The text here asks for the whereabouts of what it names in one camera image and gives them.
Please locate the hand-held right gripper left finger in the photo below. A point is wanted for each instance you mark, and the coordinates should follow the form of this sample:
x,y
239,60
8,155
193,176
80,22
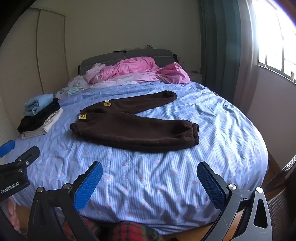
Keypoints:
x,y
89,185

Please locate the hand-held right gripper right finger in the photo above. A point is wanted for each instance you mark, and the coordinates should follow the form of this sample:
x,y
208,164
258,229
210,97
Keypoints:
x,y
211,185

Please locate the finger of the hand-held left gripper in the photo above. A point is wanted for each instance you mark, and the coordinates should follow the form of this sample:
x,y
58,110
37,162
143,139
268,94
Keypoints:
x,y
7,148
29,155

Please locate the brown fleece pants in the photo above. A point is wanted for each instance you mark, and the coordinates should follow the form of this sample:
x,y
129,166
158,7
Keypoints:
x,y
129,132

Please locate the folded white garment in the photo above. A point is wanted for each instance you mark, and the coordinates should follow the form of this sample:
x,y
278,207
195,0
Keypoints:
x,y
47,126

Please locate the folded black garment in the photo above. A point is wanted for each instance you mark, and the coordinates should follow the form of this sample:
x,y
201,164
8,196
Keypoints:
x,y
37,119

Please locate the blue striped floral bed sheet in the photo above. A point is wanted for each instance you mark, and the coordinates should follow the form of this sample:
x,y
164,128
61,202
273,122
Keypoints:
x,y
161,183

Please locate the folded light blue garment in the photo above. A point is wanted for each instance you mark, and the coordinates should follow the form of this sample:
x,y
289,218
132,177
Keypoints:
x,y
37,104

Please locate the person's plaid clothing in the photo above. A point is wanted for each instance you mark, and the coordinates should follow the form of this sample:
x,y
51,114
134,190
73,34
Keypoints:
x,y
120,231

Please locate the wicker basket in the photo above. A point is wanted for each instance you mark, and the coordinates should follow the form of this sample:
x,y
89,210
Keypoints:
x,y
282,204

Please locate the beige wardrobe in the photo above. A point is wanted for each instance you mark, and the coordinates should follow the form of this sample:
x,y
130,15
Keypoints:
x,y
30,69

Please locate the pale floral quilt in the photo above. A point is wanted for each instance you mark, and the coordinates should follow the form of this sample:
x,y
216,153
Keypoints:
x,y
78,85

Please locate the white nightstand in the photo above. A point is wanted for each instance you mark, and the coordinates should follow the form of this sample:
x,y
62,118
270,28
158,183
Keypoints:
x,y
195,76

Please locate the pink satin quilt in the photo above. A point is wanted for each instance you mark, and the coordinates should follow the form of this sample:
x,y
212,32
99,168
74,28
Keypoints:
x,y
136,67

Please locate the grey upholstered headboard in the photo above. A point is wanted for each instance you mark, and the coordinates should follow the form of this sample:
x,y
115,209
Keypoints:
x,y
111,58

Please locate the teal curtain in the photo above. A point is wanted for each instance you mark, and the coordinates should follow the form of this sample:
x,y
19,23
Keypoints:
x,y
222,46

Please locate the window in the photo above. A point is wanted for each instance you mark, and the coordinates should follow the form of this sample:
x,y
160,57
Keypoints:
x,y
275,41

